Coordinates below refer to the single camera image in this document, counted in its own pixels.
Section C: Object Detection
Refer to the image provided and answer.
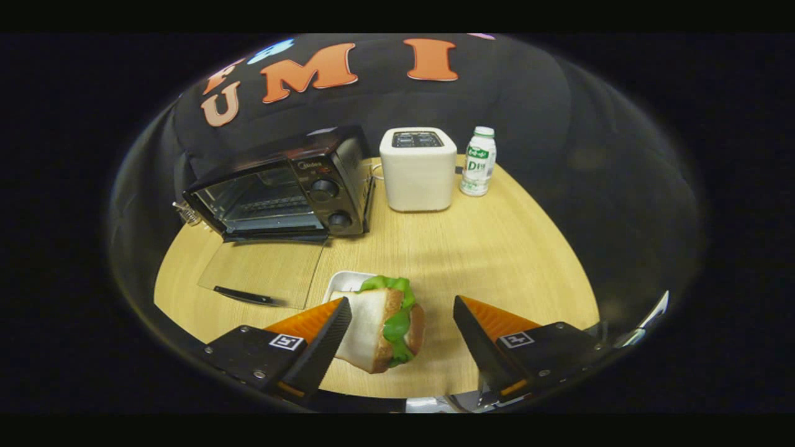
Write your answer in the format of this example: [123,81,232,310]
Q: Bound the black toaster oven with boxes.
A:
[182,124,375,309]

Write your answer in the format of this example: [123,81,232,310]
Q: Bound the white rectangular tray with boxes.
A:
[322,271,377,305]

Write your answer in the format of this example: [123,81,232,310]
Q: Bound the lettuce sandwich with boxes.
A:
[328,276,427,374]

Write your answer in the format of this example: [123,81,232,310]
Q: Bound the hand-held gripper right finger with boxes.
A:
[453,295,612,398]

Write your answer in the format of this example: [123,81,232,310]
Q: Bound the white pop-up toaster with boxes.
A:
[379,127,458,212]

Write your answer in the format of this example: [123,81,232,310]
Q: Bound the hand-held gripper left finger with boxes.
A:
[200,297,353,399]

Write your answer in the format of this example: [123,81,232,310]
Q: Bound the white green-label milk bottle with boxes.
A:
[460,126,497,197]

